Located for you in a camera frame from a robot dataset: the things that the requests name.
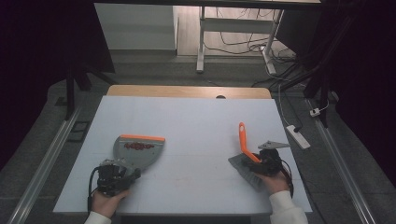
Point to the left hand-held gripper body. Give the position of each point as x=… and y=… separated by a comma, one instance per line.
x=112, y=179

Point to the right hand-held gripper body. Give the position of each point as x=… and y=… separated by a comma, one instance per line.
x=271, y=160

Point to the grey dustpan with orange edge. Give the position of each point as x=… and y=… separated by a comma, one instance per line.
x=140, y=152

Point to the person's right hand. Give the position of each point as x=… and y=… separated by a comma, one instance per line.
x=275, y=183

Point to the person's left hand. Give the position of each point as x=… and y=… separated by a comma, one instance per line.
x=107, y=203

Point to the white power strip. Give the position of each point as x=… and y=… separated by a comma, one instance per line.
x=298, y=137

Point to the black floor plate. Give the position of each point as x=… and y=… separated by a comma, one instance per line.
x=78, y=130

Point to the small white adapter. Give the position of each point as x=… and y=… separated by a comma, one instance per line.
x=315, y=112

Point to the pale blue table cover board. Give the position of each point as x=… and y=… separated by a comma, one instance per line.
x=193, y=124

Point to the black metal stand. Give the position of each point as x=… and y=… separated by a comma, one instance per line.
x=70, y=93
x=317, y=84

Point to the wooden table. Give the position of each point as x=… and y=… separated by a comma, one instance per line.
x=174, y=91

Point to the dark curtain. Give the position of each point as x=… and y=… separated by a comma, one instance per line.
x=367, y=77
x=37, y=62

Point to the white cabinet panel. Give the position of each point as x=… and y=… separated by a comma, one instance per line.
x=134, y=26

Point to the aluminium rail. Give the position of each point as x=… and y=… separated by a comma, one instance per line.
x=40, y=174
x=345, y=174

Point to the white desk frame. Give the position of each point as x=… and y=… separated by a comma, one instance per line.
x=236, y=25

